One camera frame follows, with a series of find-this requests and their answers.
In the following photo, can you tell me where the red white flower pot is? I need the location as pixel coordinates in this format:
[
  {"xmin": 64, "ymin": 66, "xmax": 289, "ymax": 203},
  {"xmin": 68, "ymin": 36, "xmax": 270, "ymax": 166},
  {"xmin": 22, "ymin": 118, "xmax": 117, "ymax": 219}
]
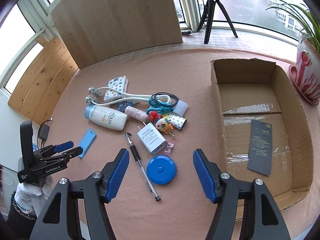
[{"xmin": 289, "ymin": 39, "xmax": 319, "ymax": 106}]

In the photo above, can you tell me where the white usb wall charger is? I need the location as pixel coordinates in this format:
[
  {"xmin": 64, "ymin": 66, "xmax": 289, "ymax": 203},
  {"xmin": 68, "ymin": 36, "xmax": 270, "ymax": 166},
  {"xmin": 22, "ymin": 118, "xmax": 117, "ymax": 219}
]
[{"xmin": 137, "ymin": 123, "xmax": 168, "ymax": 154}]

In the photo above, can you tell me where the patterned white lighter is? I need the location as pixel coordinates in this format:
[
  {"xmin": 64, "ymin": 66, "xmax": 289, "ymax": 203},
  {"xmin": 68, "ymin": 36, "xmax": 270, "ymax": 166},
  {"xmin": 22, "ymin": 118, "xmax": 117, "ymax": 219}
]
[{"xmin": 163, "ymin": 112, "xmax": 187, "ymax": 130}]

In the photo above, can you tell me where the large wooden board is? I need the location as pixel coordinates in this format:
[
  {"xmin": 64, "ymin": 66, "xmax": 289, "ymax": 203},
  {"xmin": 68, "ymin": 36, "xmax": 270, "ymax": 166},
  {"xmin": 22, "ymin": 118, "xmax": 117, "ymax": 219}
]
[{"xmin": 50, "ymin": 0, "xmax": 182, "ymax": 69}]

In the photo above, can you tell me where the light wooden slat panel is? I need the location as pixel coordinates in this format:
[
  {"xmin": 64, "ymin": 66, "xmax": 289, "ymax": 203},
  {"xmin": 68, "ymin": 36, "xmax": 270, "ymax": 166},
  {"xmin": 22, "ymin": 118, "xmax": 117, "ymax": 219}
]
[{"xmin": 8, "ymin": 37, "xmax": 79, "ymax": 124}]

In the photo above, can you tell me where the brown cardboard box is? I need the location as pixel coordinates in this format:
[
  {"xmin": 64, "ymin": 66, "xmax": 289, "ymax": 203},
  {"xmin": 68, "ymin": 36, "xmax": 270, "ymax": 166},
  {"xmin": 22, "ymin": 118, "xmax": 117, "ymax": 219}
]
[{"xmin": 211, "ymin": 59, "xmax": 313, "ymax": 210}]

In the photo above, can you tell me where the small pink lotion bottle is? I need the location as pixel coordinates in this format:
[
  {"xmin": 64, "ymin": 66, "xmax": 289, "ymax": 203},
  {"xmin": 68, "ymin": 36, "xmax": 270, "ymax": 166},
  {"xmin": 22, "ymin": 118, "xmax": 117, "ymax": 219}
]
[{"xmin": 124, "ymin": 106, "xmax": 148, "ymax": 122}]

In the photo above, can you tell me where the black power adapter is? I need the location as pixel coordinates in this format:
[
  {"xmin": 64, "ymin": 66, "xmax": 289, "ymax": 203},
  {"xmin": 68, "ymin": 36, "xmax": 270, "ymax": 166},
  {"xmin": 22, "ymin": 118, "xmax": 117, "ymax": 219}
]
[{"xmin": 37, "ymin": 118, "xmax": 53, "ymax": 149}]

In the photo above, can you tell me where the blue round tape measure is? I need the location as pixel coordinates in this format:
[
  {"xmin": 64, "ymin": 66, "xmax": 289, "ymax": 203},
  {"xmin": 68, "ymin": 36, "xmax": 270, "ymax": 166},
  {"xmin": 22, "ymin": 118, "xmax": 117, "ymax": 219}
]
[{"xmin": 146, "ymin": 155, "xmax": 177, "ymax": 185}]

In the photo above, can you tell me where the white sunscreen bottle blue cap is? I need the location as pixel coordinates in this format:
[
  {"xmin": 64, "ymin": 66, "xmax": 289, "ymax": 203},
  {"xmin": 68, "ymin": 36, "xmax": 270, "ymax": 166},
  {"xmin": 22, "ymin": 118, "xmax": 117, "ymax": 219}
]
[{"xmin": 84, "ymin": 104, "xmax": 128, "ymax": 131}]

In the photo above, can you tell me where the black tracking camera left gripper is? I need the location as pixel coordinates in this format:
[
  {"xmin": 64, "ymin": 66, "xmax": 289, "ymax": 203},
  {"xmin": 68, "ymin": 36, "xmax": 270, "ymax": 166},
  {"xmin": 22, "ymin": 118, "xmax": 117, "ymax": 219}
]
[{"xmin": 20, "ymin": 120, "xmax": 34, "ymax": 167}]

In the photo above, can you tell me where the dark grey card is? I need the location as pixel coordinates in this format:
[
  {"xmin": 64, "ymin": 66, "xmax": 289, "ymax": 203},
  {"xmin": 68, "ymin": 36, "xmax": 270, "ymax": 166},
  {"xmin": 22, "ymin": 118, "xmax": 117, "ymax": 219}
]
[{"xmin": 247, "ymin": 120, "xmax": 272, "ymax": 176}]

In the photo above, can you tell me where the cartoon doll keychain red hat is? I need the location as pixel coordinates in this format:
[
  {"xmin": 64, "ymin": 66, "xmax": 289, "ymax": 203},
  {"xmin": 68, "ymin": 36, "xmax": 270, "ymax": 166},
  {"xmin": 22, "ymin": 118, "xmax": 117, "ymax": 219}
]
[{"xmin": 148, "ymin": 111, "xmax": 175, "ymax": 139}]

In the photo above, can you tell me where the green spider plant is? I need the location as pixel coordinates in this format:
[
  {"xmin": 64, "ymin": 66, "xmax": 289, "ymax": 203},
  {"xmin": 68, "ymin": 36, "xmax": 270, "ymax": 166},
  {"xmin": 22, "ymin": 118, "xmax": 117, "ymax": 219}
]
[{"xmin": 266, "ymin": 0, "xmax": 320, "ymax": 52}]

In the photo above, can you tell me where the patterned tissue pack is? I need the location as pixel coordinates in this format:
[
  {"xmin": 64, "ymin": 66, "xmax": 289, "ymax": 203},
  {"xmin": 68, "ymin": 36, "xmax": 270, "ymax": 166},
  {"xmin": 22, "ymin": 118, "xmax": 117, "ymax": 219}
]
[{"xmin": 104, "ymin": 76, "xmax": 128, "ymax": 103}]

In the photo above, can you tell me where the black clear gel pen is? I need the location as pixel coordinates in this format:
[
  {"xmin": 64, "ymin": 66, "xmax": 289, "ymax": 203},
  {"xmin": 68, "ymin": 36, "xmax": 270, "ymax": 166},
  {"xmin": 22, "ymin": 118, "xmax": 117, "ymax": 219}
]
[{"xmin": 125, "ymin": 132, "xmax": 161, "ymax": 202}]

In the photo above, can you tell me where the black plug on sill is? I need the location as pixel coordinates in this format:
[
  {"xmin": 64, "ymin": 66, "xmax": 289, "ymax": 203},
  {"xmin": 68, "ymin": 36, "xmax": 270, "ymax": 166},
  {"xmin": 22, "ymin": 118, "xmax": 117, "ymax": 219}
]
[{"xmin": 181, "ymin": 30, "xmax": 192, "ymax": 36}]

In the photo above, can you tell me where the white neck roller massager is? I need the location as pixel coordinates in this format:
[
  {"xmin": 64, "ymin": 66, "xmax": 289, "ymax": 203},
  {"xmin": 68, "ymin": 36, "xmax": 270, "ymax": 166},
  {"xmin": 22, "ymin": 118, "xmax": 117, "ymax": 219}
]
[{"xmin": 85, "ymin": 87, "xmax": 172, "ymax": 106}]

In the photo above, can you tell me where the blue eye drop bottle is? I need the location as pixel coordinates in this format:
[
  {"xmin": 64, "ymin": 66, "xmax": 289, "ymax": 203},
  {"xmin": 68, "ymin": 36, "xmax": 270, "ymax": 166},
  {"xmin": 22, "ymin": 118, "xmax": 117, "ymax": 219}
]
[{"xmin": 117, "ymin": 100, "xmax": 133, "ymax": 113}]

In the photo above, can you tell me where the white gloved left hand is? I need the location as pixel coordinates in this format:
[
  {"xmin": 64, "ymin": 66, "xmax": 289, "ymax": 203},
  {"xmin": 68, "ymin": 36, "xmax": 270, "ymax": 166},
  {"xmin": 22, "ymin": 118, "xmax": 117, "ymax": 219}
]
[{"xmin": 14, "ymin": 176, "xmax": 53, "ymax": 216}]

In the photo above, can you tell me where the black tripod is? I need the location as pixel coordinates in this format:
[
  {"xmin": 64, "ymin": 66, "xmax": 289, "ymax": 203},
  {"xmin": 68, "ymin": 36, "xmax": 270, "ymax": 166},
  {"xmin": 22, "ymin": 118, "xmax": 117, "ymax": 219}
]
[{"xmin": 197, "ymin": 0, "xmax": 239, "ymax": 45}]

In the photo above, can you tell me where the blue rectangular tag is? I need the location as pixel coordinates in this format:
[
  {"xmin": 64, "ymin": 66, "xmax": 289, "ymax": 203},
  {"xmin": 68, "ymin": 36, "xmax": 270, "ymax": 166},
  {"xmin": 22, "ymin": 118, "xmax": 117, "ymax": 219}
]
[{"xmin": 79, "ymin": 129, "xmax": 97, "ymax": 158}]

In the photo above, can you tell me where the translucent white cap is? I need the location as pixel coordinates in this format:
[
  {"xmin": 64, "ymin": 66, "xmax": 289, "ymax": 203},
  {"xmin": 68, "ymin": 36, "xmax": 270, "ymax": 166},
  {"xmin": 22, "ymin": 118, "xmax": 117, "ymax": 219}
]
[{"xmin": 173, "ymin": 100, "xmax": 189, "ymax": 117}]

